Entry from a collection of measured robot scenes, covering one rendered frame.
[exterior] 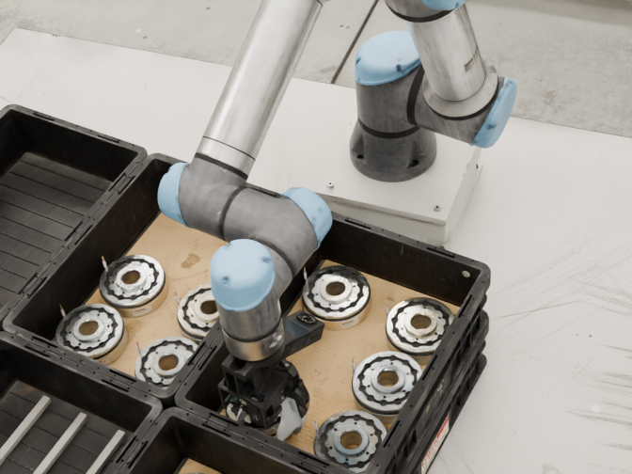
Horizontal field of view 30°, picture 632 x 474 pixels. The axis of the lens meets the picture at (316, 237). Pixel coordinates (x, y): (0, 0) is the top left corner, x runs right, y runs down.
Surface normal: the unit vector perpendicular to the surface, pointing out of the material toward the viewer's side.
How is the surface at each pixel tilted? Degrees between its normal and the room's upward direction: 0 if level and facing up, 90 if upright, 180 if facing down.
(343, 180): 1
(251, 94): 40
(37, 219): 0
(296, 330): 30
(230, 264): 0
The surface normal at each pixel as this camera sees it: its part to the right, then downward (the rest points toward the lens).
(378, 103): -0.51, 0.67
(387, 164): -0.15, 0.51
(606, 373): -0.09, -0.67
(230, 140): 0.05, -0.05
